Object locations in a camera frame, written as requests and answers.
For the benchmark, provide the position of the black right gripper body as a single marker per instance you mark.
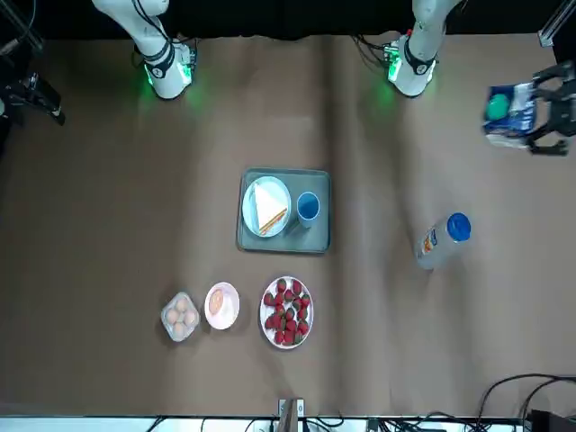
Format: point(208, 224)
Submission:
point(18, 94)

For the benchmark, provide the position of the clear bottle blue cap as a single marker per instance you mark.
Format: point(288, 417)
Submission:
point(434, 247)

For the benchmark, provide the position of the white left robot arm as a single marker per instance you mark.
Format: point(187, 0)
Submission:
point(418, 58)

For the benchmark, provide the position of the pale blue round plate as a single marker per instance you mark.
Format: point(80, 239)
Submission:
point(278, 189)

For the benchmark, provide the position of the aluminium frame rail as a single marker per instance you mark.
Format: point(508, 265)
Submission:
point(546, 33)

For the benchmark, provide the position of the grey rectangular tray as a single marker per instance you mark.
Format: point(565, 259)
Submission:
point(315, 243)

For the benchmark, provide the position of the orange round food piece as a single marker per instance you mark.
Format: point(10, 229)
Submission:
point(217, 300)

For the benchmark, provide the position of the clear plastic egg box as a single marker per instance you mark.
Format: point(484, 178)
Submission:
point(181, 317)

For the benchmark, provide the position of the brown egg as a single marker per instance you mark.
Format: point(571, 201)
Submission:
point(181, 306)
point(191, 318)
point(172, 317)

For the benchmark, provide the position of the aluminium upright post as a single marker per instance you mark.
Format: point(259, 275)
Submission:
point(290, 418)

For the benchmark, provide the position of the white plate with pink rim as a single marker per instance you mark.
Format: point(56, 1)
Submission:
point(267, 336)

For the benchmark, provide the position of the triangular sandwich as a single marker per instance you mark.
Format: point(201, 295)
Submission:
point(267, 207)

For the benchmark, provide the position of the blue cup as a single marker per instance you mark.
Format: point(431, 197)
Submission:
point(308, 207)

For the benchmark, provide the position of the black router box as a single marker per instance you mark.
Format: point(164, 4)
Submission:
point(553, 423)

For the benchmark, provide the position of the pink bowl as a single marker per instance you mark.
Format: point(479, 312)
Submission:
point(229, 310)

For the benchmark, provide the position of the red strawberry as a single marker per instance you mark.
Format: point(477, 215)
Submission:
point(305, 300)
point(272, 321)
point(268, 299)
point(292, 338)
point(281, 285)
point(297, 285)
point(303, 327)

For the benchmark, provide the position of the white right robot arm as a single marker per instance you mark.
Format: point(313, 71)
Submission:
point(166, 76)

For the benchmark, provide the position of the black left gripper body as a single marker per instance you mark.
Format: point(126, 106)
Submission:
point(564, 110)

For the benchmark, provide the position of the blue milk carton green cap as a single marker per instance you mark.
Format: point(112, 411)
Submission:
point(513, 117)

